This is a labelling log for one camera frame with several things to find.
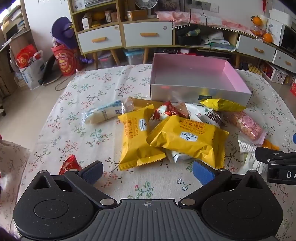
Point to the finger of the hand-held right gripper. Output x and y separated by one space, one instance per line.
294 138
272 154

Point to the white flat box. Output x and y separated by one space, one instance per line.
283 15

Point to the white rice cracker packet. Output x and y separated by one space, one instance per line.
101 114

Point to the black basket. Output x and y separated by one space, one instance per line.
188 39

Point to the red foil candy packet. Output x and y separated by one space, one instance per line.
177 107

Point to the red patterned bag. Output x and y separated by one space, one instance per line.
64 60

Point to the small red packet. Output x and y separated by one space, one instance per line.
69 165

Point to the white shopping bag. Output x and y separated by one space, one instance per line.
32 74

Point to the pink cloth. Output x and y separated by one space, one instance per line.
208 19

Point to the wooden bookshelf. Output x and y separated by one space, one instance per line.
13 27

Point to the small brown carton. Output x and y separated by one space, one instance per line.
108 15

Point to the small orange packet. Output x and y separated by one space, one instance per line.
270 144

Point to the yellow chip bag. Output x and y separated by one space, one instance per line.
224 104

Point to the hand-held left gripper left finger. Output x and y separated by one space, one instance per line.
92 172

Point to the silver box pink inside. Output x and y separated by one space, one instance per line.
192 74

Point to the pink crispy snack packet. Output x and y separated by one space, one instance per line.
248 126

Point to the pile of papers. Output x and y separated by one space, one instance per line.
217 41

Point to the white printed box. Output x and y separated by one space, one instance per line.
275 32

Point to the cardboard box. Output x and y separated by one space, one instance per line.
136 15

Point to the stack of papers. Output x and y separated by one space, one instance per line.
99 2

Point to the wooden shelf cabinet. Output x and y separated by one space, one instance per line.
122 30

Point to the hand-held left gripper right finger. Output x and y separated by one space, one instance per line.
204 172

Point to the yellow waffle packet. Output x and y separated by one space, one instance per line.
136 139
189 141

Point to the wall socket panel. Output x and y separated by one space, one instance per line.
203 4

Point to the small brown cake packet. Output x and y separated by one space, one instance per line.
129 104

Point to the framed cat picture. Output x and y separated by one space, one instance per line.
171 4

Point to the yellow item on shelf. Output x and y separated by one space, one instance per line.
97 16

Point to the black microwave oven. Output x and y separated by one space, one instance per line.
289 37

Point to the white box red pattern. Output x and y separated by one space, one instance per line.
277 74

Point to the silver white snack packet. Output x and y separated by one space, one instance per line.
251 157

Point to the plain white snack packet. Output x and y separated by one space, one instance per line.
179 157

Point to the black bag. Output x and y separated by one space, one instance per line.
52 69

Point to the small white carton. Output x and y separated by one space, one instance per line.
86 22

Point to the yellow tray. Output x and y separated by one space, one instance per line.
255 69

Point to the white packet dark print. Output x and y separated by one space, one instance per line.
207 115

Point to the red white candy packet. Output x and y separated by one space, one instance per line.
161 113

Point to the wooden low cabinet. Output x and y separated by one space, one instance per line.
234 37

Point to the orange fruit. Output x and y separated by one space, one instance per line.
256 20
268 37

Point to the gold wrapper bar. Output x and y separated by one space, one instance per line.
144 103

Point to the white desk fan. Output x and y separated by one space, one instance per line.
145 7

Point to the purple plush toy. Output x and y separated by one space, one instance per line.
63 30

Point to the glass jar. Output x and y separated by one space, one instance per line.
255 31

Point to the red gift bag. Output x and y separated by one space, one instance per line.
25 56

